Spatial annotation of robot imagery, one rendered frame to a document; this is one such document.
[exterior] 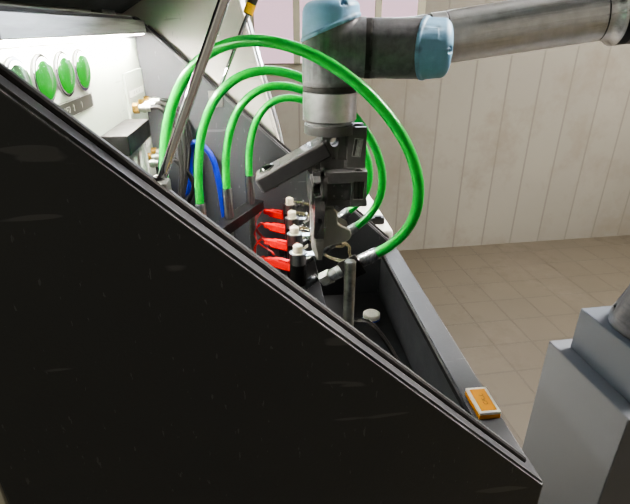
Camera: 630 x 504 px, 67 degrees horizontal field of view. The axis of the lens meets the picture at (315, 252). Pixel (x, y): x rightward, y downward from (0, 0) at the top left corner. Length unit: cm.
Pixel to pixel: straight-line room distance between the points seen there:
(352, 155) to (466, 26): 25
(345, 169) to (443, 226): 281
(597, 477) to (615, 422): 14
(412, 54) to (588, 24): 29
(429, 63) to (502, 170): 289
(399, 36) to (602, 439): 84
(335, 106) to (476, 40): 25
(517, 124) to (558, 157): 42
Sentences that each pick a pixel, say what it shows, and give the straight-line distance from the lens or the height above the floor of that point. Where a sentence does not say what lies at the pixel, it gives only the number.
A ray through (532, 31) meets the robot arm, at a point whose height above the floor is 142.
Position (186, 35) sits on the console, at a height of 142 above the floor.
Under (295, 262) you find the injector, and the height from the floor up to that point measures 108.
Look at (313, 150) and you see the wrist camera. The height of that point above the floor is 127.
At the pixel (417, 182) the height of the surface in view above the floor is 126.
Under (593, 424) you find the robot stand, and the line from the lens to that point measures 114.
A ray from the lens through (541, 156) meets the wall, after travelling 365.
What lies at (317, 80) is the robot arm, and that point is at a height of 137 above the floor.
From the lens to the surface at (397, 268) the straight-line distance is 107.
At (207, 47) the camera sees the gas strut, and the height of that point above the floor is 142.
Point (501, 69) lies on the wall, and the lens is 337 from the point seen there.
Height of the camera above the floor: 143
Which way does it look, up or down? 25 degrees down
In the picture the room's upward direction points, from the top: straight up
